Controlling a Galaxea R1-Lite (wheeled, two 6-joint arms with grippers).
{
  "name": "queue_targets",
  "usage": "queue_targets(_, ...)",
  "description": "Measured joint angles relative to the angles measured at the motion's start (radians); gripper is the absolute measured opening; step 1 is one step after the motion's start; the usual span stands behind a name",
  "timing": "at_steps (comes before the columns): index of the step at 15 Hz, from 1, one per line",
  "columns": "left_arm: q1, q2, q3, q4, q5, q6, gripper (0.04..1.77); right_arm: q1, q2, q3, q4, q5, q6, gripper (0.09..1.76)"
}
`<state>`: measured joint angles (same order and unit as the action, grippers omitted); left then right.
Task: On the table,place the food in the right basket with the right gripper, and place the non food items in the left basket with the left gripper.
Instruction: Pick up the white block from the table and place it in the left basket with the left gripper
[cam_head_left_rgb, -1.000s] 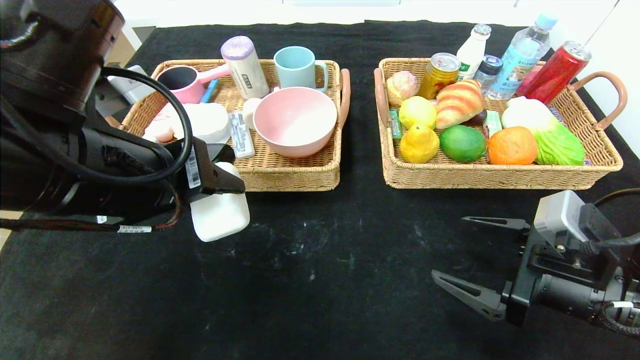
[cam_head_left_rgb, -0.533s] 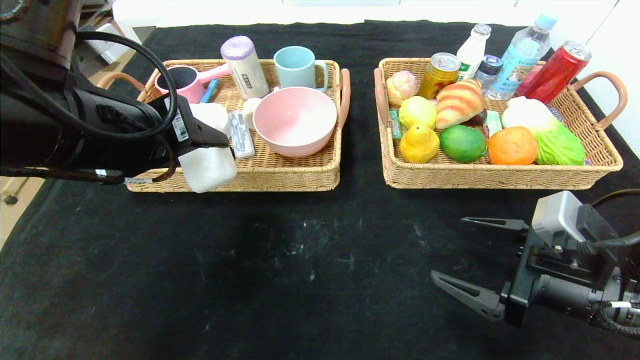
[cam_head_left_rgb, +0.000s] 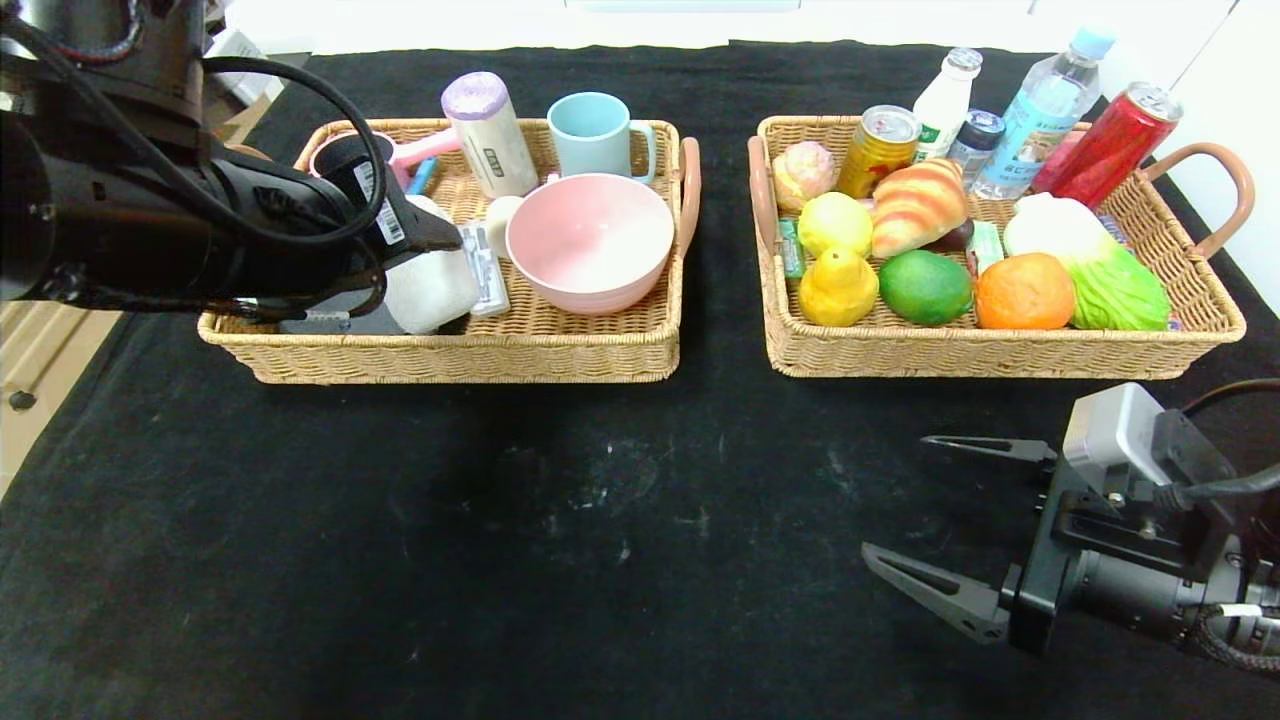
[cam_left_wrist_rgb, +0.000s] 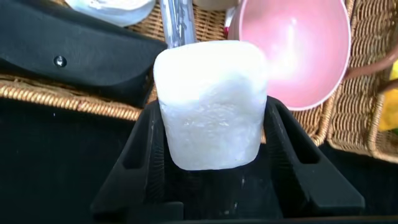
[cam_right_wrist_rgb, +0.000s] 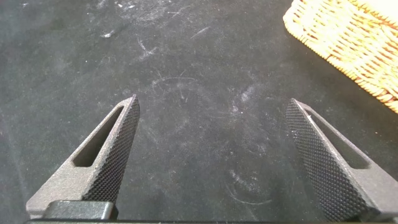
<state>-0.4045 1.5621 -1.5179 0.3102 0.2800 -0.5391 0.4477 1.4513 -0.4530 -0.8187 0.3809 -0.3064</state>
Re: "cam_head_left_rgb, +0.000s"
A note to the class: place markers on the small cream cup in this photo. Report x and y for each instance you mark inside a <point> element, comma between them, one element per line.
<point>500,225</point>

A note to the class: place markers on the orange fruit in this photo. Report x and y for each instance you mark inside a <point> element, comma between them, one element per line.
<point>1025,292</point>

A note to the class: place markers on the red drink can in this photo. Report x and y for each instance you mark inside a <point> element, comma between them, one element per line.
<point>1105,148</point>

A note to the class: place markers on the blue pen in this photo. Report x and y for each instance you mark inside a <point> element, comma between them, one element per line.
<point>422,178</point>

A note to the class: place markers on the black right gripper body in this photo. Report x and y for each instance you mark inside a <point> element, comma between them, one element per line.
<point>1040,560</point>

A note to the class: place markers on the green lime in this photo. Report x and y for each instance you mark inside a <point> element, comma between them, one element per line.
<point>925,288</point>

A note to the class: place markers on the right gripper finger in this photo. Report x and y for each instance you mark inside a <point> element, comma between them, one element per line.
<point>1000,448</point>
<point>945,590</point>

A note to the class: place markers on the pink yellow bun toy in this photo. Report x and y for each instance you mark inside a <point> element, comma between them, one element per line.
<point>808,168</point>

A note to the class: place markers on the yellow drink can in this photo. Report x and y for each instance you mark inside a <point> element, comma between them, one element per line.
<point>878,152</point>

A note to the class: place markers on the colourful snack packet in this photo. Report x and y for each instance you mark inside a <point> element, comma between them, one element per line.
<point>1112,230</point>

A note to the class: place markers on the cream tumbler purple lid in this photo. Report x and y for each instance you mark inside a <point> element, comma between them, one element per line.
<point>493,147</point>

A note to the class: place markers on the pink scoop cup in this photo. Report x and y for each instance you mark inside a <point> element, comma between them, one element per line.
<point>420,150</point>

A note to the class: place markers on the light wooden rack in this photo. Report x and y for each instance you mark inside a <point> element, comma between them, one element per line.
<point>24,402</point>

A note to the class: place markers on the clear water bottle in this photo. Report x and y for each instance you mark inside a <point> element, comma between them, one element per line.
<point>1040,118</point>

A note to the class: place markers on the white milk bottle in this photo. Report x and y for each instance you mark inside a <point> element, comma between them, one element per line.
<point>945,105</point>

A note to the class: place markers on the green white cabbage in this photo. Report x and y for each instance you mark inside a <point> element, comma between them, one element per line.
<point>1110,280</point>

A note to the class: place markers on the pink bowl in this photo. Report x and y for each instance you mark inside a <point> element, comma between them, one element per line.
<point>590,245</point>

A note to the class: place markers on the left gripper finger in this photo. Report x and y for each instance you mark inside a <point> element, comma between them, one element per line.
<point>425,232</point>

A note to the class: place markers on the yellow lemon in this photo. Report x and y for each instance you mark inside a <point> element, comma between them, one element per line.
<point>836,222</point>

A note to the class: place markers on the green gum pack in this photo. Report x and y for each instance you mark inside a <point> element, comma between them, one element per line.
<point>792,250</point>

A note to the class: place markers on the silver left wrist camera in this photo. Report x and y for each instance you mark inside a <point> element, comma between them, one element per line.
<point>240,70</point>

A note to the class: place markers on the purple eggplant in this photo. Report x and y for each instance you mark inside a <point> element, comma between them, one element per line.
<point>958,238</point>

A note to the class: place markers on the yellow pear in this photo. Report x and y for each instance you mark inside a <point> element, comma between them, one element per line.
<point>838,288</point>

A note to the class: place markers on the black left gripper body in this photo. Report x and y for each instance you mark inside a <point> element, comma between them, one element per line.
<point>383,208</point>

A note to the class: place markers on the brown striped croissant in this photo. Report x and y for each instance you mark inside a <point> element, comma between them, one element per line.
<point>915,210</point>

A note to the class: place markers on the black tablecloth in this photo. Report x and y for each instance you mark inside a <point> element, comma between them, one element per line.
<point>600,600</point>

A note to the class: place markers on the light blue mug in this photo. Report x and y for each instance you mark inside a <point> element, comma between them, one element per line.
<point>593,135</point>

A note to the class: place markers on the green white candy pack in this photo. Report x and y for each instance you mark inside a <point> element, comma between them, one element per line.
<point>985,248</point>

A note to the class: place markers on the white soap bar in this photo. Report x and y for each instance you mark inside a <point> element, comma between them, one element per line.
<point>430,290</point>

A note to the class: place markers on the clear plastic tool pack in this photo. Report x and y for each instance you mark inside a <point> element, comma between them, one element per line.
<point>487,275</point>

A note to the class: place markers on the small blue-capped bottle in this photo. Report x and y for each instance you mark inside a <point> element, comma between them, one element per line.
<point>975,150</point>

